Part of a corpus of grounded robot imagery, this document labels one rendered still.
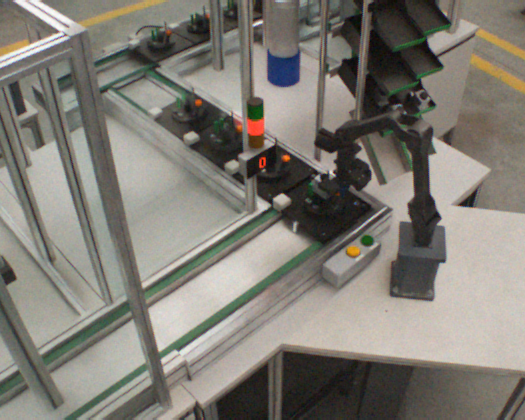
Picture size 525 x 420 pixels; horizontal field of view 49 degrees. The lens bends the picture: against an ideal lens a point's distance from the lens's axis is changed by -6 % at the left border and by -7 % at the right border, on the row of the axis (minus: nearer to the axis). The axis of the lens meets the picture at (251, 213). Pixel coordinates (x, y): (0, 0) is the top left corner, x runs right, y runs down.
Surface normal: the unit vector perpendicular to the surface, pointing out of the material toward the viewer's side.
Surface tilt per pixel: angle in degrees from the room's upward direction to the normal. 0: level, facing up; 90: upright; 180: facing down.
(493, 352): 0
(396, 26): 25
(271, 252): 0
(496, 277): 0
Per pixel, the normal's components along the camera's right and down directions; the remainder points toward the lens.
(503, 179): -0.03, -0.72
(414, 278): -0.18, 0.68
